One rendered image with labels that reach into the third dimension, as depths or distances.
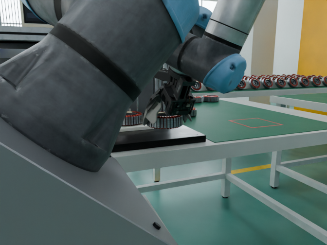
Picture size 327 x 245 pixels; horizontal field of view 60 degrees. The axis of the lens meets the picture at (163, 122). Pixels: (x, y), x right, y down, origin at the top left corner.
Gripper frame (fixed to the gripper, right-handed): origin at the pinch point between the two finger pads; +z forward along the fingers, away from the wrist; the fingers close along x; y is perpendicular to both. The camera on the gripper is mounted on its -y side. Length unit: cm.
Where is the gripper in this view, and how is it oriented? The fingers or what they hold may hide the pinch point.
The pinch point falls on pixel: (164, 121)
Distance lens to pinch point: 86.5
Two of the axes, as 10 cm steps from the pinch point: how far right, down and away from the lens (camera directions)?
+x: 9.3, -0.7, 3.7
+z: -2.0, 7.4, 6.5
